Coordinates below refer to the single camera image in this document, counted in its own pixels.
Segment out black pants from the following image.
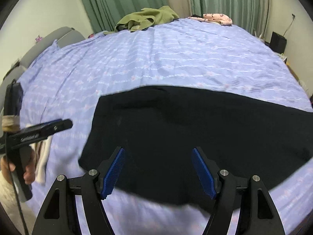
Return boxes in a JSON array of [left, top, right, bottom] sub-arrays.
[[78, 86, 312, 212]]

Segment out left hand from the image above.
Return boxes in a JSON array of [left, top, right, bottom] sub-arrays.
[[1, 150, 36, 185]]

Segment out cream folded garment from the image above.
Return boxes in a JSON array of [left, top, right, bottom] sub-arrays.
[[30, 136, 52, 184]]

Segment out purple striped floral bedsheet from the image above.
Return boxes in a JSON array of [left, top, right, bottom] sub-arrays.
[[19, 19, 312, 234]]

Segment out grey bed headboard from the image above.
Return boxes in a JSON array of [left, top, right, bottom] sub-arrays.
[[0, 26, 87, 96]]

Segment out olive green garment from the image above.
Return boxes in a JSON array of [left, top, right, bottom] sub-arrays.
[[103, 5, 180, 35]]

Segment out pink patterned garment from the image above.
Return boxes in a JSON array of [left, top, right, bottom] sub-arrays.
[[188, 13, 233, 26]]

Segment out green curtain right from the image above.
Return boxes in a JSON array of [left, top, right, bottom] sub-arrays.
[[191, 0, 271, 36]]

